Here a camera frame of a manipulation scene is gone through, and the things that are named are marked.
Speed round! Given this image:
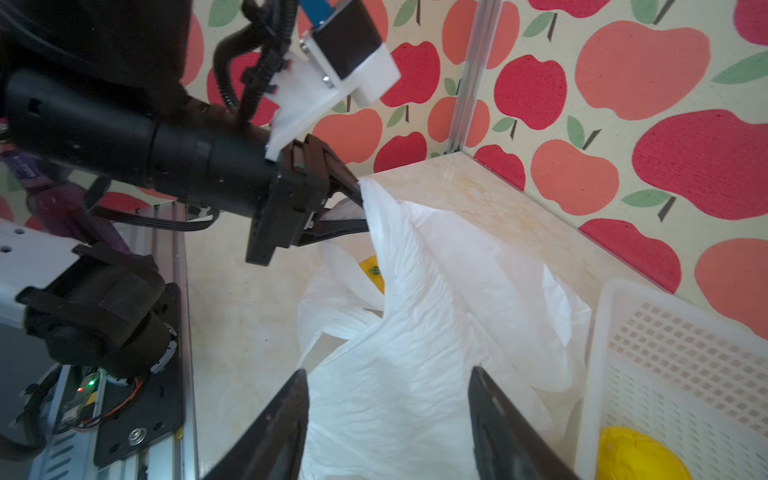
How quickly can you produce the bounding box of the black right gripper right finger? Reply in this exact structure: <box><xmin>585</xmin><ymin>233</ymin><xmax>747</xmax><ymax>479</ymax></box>
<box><xmin>468</xmin><ymin>366</ymin><xmax>577</xmax><ymax>480</ymax></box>

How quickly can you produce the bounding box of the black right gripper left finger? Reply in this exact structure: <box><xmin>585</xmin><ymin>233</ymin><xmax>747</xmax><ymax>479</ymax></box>
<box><xmin>206</xmin><ymin>369</ymin><xmax>310</xmax><ymax>480</ymax></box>

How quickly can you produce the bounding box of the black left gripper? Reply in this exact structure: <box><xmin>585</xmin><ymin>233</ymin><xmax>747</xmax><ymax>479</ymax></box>
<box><xmin>245</xmin><ymin>135</ymin><xmax>368</xmax><ymax>266</ymax></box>

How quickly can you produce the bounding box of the yellow toy lemon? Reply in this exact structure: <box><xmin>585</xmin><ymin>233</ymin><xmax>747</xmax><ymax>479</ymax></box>
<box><xmin>596</xmin><ymin>426</ymin><xmax>693</xmax><ymax>480</ymax></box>

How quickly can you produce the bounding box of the white plastic bag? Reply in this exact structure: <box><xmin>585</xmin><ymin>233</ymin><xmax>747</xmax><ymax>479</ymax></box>
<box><xmin>297</xmin><ymin>180</ymin><xmax>591</xmax><ymax>479</ymax></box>

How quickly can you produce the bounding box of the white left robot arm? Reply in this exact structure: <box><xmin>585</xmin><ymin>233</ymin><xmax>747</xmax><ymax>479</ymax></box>
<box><xmin>1</xmin><ymin>1</ymin><xmax>387</xmax><ymax>379</ymax></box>

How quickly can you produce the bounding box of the yellow toy orange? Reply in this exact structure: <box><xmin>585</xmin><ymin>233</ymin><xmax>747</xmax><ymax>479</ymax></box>
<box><xmin>359</xmin><ymin>255</ymin><xmax>385</xmax><ymax>294</ymax></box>

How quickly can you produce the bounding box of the white plastic mesh basket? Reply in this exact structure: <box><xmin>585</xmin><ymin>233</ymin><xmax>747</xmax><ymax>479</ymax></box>
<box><xmin>574</xmin><ymin>279</ymin><xmax>767</xmax><ymax>479</ymax></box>

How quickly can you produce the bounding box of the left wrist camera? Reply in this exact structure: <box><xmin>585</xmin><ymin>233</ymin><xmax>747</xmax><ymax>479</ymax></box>
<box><xmin>265</xmin><ymin>1</ymin><xmax>401</xmax><ymax>161</ymax></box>

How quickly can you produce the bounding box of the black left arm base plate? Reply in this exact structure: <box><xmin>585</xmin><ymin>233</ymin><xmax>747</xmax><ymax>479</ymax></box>
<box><xmin>89</xmin><ymin>281</ymin><xmax>185</xmax><ymax>469</ymax></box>

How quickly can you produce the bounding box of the aluminium frame post left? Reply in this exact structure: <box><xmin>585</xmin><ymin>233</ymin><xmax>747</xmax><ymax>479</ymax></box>
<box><xmin>445</xmin><ymin>0</ymin><xmax>503</xmax><ymax>154</ymax></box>

